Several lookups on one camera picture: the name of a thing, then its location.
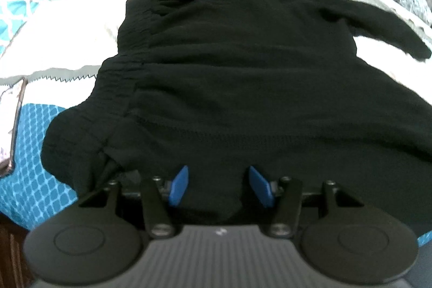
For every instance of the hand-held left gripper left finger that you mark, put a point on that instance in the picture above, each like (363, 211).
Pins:
(179, 185)

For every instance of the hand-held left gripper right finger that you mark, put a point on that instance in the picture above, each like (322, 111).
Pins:
(260, 185)

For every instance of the black pants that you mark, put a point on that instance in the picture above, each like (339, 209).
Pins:
(219, 72)

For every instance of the patterned bed sheet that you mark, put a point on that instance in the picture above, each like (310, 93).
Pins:
(67, 48)

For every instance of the smartphone in clear case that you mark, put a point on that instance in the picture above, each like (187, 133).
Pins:
(11, 126)

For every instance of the wooden bed frame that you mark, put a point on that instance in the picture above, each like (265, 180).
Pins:
(13, 251)

